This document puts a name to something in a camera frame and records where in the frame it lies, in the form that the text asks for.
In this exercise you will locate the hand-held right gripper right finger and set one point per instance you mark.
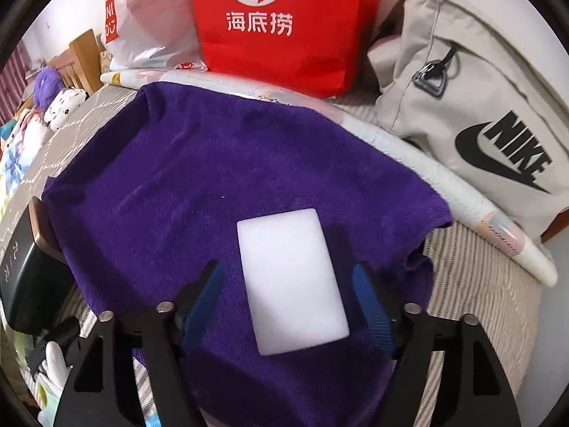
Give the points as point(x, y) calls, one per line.
point(373, 307)

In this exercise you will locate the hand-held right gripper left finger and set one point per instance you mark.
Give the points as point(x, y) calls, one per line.
point(209, 293)

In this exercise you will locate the white sponge block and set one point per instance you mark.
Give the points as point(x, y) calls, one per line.
point(289, 275)

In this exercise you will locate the colourful printed cloth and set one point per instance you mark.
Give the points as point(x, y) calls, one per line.
point(17, 151)

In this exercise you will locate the purple towel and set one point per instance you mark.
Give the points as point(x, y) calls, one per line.
point(200, 164)

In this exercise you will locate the rolled white mat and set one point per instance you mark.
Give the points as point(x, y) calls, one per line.
point(444, 173)

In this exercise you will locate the grey patterned bed sheet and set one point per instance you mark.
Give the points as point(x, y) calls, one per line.
point(89, 133)

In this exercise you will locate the white spotted plush toy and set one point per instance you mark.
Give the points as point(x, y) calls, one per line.
point(64, 106)

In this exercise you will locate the purple plush toy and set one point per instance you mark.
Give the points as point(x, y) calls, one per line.
point(46, 86)

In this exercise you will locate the red striped curtain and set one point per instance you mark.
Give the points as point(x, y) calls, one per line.
point(11, 84)

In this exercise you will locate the wooden headboard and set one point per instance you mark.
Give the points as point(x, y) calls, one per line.
point(84, 53)

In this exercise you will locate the beige backpack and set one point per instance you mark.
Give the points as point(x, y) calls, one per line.
point(466, 98)

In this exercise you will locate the red paper bag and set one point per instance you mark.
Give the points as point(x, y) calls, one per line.
point(284, 62)

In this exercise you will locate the white plastic shopping bag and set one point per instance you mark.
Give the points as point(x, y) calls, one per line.
point(151, 18)

